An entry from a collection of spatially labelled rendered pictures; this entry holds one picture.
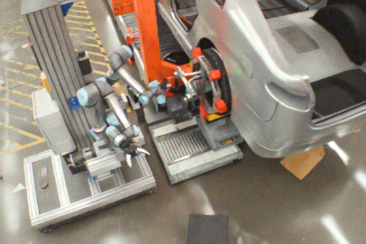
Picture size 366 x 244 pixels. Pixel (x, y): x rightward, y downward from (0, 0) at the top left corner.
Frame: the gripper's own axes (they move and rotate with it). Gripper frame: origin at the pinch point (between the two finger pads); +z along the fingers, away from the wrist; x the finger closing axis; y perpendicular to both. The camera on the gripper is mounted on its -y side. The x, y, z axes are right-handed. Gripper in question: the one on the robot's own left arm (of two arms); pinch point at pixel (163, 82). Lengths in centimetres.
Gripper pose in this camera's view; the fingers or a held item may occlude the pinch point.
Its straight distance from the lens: 293.9
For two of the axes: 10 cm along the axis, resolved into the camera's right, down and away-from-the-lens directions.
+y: -3.1, 8.5, 4.3
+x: 9.5, 2.6, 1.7
